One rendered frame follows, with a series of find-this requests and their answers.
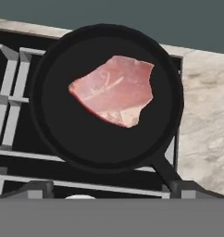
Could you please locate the raw pink steak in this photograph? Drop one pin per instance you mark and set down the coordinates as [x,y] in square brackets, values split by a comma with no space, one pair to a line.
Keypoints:
[117,92]

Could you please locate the black hob with grey grates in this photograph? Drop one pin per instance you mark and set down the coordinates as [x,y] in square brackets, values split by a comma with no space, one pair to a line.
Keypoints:
[18,123]

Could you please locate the black frying pan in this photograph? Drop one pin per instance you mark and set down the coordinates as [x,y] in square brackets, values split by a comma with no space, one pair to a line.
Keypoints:
[86,139]

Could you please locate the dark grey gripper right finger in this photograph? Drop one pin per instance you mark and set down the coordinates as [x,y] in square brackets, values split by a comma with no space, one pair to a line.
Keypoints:
[184,188]

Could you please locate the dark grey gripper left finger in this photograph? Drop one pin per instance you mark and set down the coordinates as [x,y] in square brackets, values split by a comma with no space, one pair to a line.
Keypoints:
[39,188]

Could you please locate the white round knob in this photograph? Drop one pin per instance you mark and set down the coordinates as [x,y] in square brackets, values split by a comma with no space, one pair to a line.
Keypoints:
[80,196]

